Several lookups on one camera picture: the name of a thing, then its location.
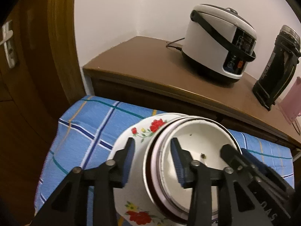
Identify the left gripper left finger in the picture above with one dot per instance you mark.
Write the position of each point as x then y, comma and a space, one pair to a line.
68, 204

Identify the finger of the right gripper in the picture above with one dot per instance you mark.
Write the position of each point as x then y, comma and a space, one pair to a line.
263, 168
244, 161

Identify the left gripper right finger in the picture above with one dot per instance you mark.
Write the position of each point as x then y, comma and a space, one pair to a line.
236, 205

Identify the small white enamel bowl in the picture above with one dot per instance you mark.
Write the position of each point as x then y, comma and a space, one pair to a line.
203, 139

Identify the white plate red flowers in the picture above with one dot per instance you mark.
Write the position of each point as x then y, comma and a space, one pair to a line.
132, 201

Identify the stainless steel mixing bowl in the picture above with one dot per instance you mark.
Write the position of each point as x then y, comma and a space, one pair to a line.
150, 185

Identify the pink electric kettle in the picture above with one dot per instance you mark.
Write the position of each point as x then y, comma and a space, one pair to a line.
290, 106

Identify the blue plaid tablecloth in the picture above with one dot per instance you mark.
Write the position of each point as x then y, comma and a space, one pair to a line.
88, 130

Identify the tall black thermos flask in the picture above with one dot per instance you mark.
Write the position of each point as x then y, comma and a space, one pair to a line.
280, 68

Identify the white black rice cooker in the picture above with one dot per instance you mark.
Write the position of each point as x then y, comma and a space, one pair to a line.
219, 43

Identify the brown wooden sideboard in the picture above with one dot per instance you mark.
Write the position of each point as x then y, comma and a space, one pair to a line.
147, 64

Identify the brown wooden door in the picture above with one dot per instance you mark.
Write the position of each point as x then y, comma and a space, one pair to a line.
45, 82

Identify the silver door handle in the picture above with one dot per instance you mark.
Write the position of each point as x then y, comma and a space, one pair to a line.
9, 44

